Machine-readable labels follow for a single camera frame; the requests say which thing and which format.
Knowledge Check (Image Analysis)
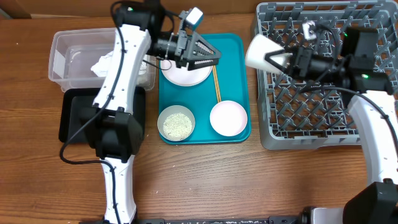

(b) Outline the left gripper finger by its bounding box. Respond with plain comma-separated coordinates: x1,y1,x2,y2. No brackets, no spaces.
188,32,221,58
187,55,221,70

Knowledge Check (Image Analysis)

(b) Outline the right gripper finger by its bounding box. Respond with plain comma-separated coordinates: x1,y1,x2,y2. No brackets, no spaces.
264,49,293,60
264,57,290,75

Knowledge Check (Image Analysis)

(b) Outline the white paper cup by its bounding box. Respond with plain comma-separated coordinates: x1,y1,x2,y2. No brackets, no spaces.
245,34,284,70

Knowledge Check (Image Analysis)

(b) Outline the grey bowl of rice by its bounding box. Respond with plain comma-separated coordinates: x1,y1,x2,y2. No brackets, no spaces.
157,105,195,142

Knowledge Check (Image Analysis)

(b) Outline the white napkin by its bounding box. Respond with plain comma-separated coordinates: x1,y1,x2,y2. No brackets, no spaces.
91,51,151,85

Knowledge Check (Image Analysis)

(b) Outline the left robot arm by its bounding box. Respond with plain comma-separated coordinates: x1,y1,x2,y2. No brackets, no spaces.
81,1,221,223

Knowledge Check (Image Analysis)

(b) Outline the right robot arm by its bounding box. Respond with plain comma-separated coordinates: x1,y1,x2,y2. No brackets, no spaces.
255,27,397,223

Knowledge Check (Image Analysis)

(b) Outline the grey dishwasher rack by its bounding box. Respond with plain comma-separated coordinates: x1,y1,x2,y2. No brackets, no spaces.
252,1,397,150

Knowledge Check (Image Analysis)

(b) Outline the clear plastic waste bin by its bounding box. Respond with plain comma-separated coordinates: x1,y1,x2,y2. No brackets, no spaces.
48,27,157,93

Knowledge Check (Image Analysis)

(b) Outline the large white plate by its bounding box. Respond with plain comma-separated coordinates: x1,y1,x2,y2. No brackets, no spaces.
160,60,211,86

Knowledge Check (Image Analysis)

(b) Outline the wooden chopstick right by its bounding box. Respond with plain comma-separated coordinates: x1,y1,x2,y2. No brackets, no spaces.
213,65,223,103

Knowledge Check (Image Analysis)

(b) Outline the teal serving tray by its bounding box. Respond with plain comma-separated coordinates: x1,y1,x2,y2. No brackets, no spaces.
159,33,251,145

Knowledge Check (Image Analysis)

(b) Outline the small white plate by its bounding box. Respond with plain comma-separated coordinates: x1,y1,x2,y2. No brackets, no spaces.
210,100,248,137

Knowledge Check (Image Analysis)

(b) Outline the black plastic tray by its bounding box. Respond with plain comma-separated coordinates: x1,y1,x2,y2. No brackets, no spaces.
58,86,146,142

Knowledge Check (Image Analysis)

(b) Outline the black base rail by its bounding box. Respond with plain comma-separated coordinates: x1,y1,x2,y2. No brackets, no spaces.
132,207,356,224

